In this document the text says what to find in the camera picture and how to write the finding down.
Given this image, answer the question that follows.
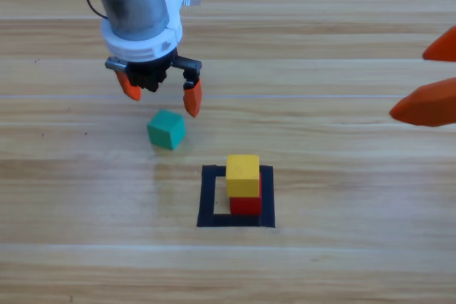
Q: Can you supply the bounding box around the green wooden cube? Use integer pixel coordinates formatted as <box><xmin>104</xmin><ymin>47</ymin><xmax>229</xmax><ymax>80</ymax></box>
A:
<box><xmin>146</xmin><ymin>108</ymin><xmax>187</xmax><ymax>151</ymax></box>

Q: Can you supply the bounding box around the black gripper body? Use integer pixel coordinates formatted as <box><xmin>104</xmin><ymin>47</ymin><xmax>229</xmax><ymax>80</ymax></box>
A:
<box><xmin>104</xmin><ymin>50</ymin><xmax>203</xmax><ymax>93</ymax></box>

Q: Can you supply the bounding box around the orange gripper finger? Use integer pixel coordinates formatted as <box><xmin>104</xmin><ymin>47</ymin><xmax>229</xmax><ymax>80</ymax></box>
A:
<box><xmin>182</xmin><ymin>68</ymin><xmax>203</xmax><ymax>119</ymax></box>
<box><xmin>113</xmin><ymin>70</ymin><xmax>143</xmax><ymax>102</ymax></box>
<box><xmin>388</xmin><ymin>77</ymin><xmax>456</xmax><ymax>128</ymax></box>
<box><xmin>422</xmin><ymin>25</ymin><xmax>456</xmax><ymax>63</ymax></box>

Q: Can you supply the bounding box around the yellow wooden cube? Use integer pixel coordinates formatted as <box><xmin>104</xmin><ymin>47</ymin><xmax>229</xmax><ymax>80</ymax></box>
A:
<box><xmin>225</xmin><ymin>154</ymin><xmax>261</xmax><ymax>199</ymax></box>

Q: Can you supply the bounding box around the black tape square outline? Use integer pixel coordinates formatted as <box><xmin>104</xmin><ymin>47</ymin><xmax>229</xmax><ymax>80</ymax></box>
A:
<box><xmin>196</xmin><ymin>164</ymin><xmax>276</xmax><ymax>229</ymax></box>

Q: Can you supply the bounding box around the red wooden cube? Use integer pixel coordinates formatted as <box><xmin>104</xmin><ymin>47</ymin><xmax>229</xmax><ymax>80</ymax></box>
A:
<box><xmin>229</xmin><ymin>172</ymin><xmax>264</xmax><ymax>216</ymax></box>

